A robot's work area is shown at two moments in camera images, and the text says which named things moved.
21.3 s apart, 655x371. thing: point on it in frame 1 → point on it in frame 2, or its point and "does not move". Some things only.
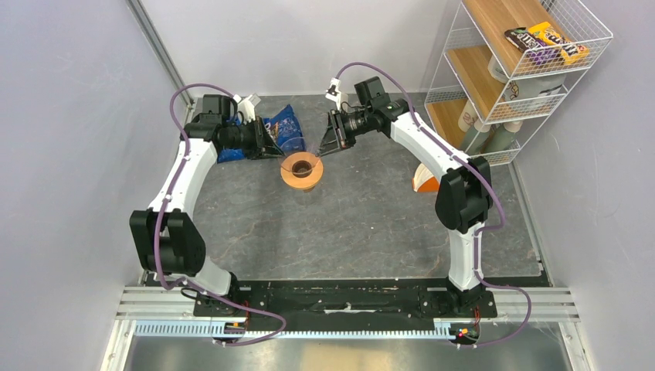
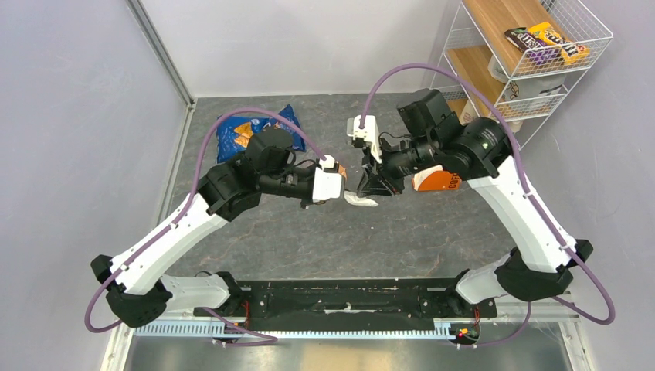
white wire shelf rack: [506, 66] does not move
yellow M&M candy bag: [571, 52] does not move
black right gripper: [337, 138] → [378, 179]
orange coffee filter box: [424, 181] does not move
